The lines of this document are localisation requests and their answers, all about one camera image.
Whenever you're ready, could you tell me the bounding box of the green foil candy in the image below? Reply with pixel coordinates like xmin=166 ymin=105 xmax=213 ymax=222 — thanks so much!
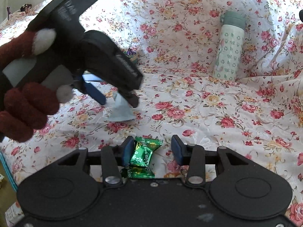
xmin=121 ymin=137 xmax=163 ymax=179

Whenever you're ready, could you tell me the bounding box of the grey silver snack packet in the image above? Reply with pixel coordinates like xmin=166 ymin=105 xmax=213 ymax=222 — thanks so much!
xmin=108 ymin=92 xmax=136 ymax=122

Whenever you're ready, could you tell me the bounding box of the gold tin lid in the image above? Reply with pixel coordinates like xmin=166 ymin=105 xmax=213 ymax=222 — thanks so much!
xmin=1 ymin=153 xmax=23 ymax=226

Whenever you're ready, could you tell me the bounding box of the dark red gloved left hand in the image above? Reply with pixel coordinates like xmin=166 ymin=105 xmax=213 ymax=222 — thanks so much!
xmin=1 ymin=28 xmax=73 ymax=142

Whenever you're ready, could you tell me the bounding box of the purple foil candy in tin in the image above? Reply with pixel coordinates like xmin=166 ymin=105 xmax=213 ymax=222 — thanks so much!
xmin=125 ymin=48 xmax=136 ymax=58

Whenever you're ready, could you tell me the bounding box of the gold blue snack tin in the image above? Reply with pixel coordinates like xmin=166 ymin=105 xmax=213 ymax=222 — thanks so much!
xmin=82 ymin=49 xmax=140 ymax=82

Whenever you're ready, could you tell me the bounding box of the green white thermos bottle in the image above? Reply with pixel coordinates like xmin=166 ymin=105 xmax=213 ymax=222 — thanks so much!
xmin=213 ymin=11 xmax=245 ymax=81

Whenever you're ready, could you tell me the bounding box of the floral bed cover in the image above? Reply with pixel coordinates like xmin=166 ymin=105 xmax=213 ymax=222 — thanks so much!
xmin=1 ymin=0 xmax=302 ymax=226

